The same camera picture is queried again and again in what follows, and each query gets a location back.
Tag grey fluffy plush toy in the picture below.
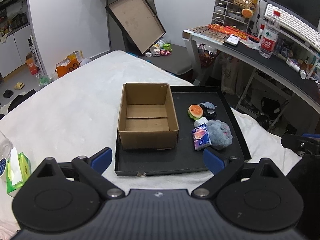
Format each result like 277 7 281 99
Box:
207 120 233 150

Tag black slipper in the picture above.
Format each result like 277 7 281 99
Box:
3 89 14 98

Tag white keyboard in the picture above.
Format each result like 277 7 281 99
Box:
264 3 319 51

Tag brown cardboard box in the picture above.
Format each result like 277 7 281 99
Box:
117 83 179 150

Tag grey knitted cloth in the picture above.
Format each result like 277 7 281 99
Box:
199 102 216 110

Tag purple tissue pack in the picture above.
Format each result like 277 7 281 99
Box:
192 124 212 151

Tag plush hamburger toy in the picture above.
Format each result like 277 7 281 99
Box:
188 105 203 120

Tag black stitched fabric pouch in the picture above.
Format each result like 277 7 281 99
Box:
203 108 217 120

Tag yellow slipper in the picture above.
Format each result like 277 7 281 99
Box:
14 82 25 90

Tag grey bench seat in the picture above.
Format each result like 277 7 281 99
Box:
139 44 193 75

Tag white soft bundle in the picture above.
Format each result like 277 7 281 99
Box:
194 116 208 127

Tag woven basket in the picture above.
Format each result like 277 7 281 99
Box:
233 0 258 11

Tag grey drawer organizer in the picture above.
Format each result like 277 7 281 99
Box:
211 0 250 32

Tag green toy cup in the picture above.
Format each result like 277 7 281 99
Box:
163 43 172 51

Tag green tissue box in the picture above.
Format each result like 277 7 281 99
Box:
6 147 31 197

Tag black tray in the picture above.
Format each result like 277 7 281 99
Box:
114 86 251 177

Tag white blanket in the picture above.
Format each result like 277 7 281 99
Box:
1 51 302 239

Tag plastic water bottle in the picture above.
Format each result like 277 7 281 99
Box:
259 10 280 59

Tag white supplement jar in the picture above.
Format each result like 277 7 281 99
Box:
150 38 166 54

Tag curved grey desk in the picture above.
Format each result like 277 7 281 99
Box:
182 29 319 112

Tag orange cardboard box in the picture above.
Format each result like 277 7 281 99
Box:
55 50 84 78

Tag large leaning cardboard lid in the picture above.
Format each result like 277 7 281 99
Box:
106 0 166 55

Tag red paper scrolls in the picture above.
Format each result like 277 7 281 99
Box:
208 24 260 42

